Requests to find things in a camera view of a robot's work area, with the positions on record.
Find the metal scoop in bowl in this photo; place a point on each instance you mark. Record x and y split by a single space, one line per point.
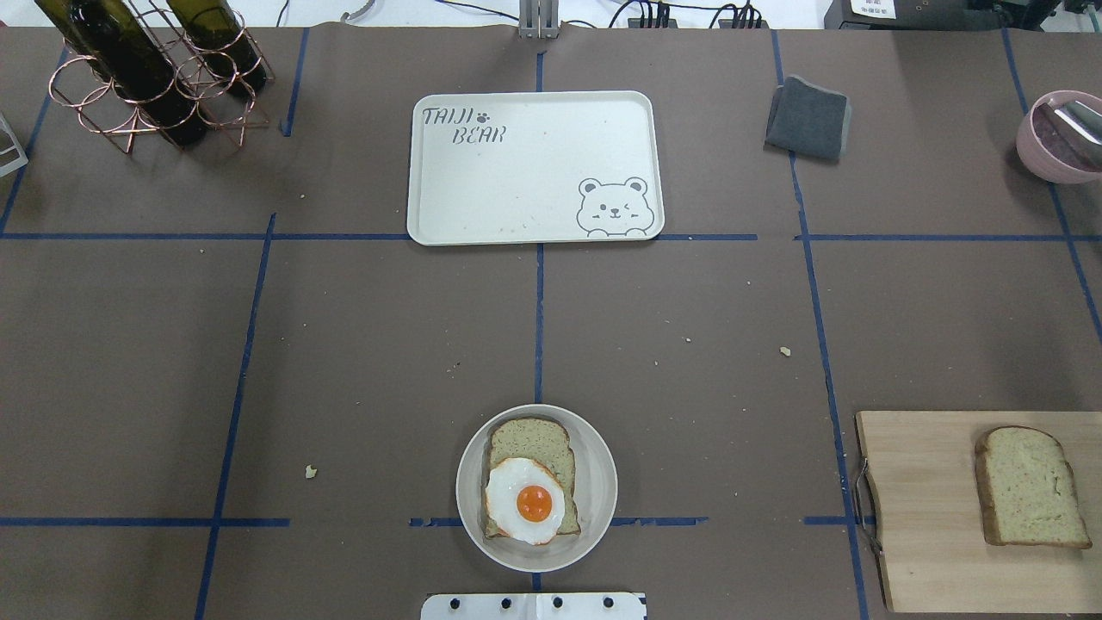
1076 123

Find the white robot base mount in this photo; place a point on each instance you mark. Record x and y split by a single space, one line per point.
536 605

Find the wooden cutting board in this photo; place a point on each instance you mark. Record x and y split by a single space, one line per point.
934 556

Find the pink bowl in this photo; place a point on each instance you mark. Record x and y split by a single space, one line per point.
1046 154

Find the dark green wine bottle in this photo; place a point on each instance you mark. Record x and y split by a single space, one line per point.
111 34

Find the white wire cup rack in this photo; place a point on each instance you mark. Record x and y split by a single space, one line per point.
13 156

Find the cream bear serving tray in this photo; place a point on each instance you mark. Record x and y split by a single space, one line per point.
534 168

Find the bread slice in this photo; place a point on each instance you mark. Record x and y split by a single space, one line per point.
547 442
1026 490

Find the grey folded cloth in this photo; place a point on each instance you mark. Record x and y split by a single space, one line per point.
809 120

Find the copper wire bottle rack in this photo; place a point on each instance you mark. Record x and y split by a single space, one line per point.
79 86

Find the white round plate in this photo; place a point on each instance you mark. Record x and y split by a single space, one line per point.
595 493

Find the fried egg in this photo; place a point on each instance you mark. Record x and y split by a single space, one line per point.
524 502

